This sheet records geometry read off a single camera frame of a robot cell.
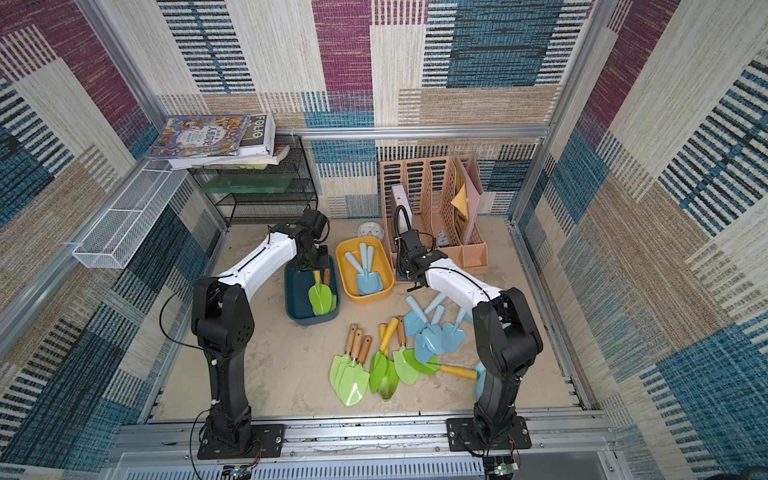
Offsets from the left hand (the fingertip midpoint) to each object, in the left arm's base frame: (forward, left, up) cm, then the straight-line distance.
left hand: (320, 263), depth 96 cm
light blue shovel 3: (-3, -16, -8) cm, 18 cm away
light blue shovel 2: (0, -13, -8) cm, 15 cm away
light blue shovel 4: (-21, -40, -10) cm, 47 cm away
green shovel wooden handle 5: (-28, -25, -9) cm, 39 cm away
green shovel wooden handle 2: (-27, -9, -9) cm, 29 cm away
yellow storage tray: (+3, -8, -10) cm, 13 cm away
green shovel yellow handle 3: (-29, -34, -10) cm, 46 cm away
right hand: (-2, -27, +1) cm, 27 cm away
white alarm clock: (+22, -15, -7) cm, 27 cm away
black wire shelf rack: (+32, +33, +2) cm, 46 cm away
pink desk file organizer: (+32, -41, -1) cm, 52 cm away
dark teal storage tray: (-3, +8, -7) cm, 11 cm away
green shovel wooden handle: (-9, -2, -6) cm, 10 cm away
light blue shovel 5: (-20, -34, -9) cm, 40 cm away
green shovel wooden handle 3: (-28, -11, -9) cm, 31 cm away
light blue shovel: (0, -17, -8) cm, 19 cm away
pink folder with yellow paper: (+12, -46, +15) cm, 50 cm away
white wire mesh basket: (-11, +43, +24) cm, 50 cm away
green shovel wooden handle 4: (-33, -12, -9) cm, 36 cm away
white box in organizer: (+18, -26, +11) cm, 34 cm away
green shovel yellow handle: (-8, +1, -4) cm, 9 cm away
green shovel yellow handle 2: (-29, -19, -7) cm, 35 cm away
